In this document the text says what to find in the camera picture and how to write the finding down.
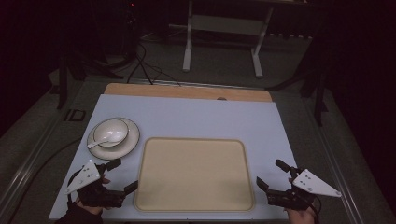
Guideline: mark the aluminium floor rail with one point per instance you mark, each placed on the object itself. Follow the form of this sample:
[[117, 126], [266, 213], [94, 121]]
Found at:
[[336, 168], [28, 165], [202, 84]]

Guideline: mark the white table mat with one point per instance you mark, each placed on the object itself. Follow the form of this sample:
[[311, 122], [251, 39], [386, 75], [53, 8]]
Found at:
[[202, 118]]

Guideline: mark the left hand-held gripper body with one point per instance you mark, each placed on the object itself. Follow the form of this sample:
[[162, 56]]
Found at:
[[85, 177]]

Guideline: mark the white metal stand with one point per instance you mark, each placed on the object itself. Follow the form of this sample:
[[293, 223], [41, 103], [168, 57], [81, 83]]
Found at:
[[187, 46]]

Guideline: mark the beige rectangular tray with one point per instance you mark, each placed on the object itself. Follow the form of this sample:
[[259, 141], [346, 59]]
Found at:
[[193, 174]]

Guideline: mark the white ceramic spoon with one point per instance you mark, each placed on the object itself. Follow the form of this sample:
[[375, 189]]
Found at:
[[94, 144]]

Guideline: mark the black equipment rack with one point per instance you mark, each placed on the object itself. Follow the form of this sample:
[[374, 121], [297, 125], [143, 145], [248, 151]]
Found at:
[[132, 25]]

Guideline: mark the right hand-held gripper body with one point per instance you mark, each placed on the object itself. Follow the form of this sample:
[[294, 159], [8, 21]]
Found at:
[[311, 185]]

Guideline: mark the person's right hand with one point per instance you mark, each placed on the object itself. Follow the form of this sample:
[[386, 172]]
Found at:
[[300, 217]]

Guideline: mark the white dark-rimmed plate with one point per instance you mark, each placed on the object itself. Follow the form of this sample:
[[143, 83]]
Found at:
[[131, 140]]

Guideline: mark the white dark-rimmed bowl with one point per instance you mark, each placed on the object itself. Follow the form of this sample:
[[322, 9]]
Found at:
[[112, 129]]

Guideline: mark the person's left hand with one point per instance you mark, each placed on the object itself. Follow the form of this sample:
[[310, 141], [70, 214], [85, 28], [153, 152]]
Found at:
[[91, 210]]

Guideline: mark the black tripod stand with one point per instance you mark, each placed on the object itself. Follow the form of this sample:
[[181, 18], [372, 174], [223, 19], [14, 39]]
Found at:
[[318, 99]]

